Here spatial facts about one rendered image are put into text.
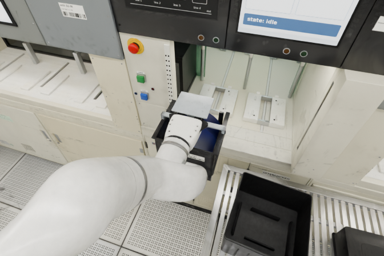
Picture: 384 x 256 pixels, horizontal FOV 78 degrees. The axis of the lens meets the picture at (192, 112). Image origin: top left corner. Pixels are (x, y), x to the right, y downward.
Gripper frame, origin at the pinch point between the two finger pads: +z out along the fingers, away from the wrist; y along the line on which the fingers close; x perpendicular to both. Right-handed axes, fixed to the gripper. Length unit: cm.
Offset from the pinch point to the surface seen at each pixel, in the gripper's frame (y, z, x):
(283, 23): 21.7, 15.3, 26.6
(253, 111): 21, 40, -34
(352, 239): 66, -10, -39
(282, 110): 36, 47, -35
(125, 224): -48, -10, -125
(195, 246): 5, -8, -125
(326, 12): 31.4, 15.3, 31.1
